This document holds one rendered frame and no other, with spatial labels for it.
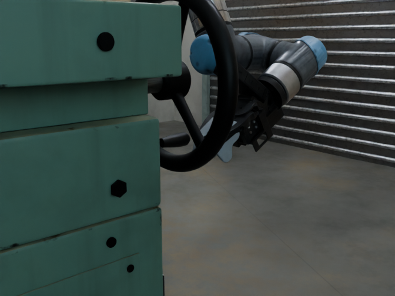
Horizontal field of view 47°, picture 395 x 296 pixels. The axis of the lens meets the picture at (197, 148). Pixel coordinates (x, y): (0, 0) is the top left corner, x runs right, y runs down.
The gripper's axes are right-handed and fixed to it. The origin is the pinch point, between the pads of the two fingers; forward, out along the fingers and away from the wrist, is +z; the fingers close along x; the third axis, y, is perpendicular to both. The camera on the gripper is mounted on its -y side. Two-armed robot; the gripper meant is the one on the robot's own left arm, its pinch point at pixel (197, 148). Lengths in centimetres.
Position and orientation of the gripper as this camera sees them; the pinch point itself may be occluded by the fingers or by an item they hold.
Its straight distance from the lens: 76.9
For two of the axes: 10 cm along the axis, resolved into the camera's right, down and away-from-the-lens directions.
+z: -6.6, 6.2, -4.3
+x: -6.5, -1.8, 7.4
